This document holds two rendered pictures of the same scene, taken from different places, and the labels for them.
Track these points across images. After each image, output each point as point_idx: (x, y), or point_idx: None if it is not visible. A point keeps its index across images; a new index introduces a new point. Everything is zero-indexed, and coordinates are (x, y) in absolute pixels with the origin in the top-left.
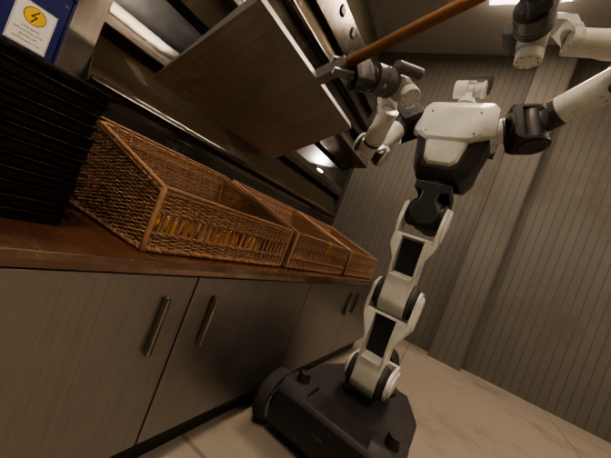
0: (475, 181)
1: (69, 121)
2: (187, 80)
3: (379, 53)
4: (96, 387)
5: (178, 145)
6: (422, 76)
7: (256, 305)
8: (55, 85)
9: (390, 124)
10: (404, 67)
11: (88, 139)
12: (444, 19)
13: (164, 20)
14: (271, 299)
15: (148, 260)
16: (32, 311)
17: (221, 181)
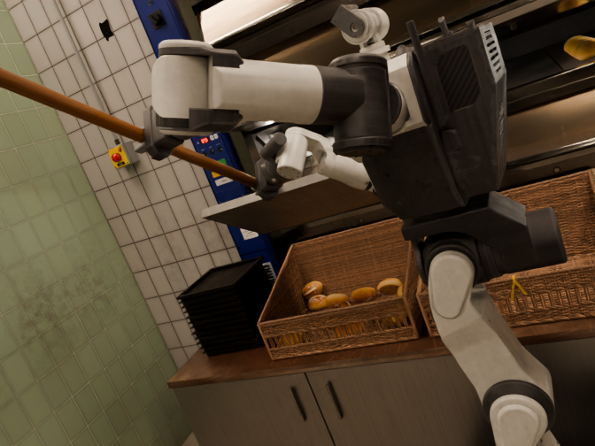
0: (493, 153)
1: (231, 303)
2: (266, 227)
3: (240, 180)
4: (292, 434)
5: (355, 219)
6: (278, 144)
7: (389, 387)
8: (218, 295)
9: (334, 175)
10: (264, 156)
11: (238, 307)
12: (201, 165)
13: None
14: (407, 379)
15: (265, 369)
16: (241, 396)
17: None
